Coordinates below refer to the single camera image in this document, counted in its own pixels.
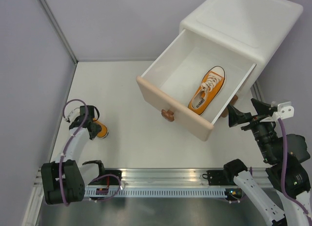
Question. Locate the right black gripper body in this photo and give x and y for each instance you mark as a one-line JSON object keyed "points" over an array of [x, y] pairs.
{"points": [[262, 131]]}

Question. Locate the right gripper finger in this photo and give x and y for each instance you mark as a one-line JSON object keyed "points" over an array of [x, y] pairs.
{"points": [[263, 110], [237, 117]]}

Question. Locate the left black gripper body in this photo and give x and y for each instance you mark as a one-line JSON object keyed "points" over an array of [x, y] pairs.
{"points": [[94, 133]]}

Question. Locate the orange sneaker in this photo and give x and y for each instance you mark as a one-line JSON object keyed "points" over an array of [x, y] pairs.
{"points": [[104, 130], [210, 86]]}

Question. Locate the bear head drawer knob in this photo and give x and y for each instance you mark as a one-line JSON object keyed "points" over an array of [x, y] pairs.
{"points": [[168, 115]]}

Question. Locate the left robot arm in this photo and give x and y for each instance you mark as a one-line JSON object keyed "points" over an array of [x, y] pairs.
{"points": [[63, 180]]}

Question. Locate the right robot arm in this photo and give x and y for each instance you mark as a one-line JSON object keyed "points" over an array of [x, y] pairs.
{"points": [[284, 153]]}

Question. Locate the white shoe cabinet body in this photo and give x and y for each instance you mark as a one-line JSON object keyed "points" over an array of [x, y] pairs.
{"points": [[254, 29]]}

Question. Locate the right aluminium frame rail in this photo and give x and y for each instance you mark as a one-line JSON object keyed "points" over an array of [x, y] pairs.
{"points": [[256, 92]]}

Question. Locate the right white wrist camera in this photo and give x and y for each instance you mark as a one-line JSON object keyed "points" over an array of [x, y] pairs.
{"points": [[276, 111]]}

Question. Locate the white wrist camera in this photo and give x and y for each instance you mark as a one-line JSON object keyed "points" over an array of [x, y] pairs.
{"points": [[73, 114], [276, 111]]}

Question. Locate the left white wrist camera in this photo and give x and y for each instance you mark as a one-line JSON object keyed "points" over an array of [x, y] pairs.
{"points": [[73, 114]]}

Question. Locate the white slotted cable duct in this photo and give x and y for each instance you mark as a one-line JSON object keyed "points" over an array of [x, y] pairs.
{"points": [[93, 192]]}

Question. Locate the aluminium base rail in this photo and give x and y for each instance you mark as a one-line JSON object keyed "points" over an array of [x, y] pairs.
{"points": [[164, 177]]}

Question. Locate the aluminium corner frame post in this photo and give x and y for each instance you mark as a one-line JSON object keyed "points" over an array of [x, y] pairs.
{"points": [[53, 21]]}

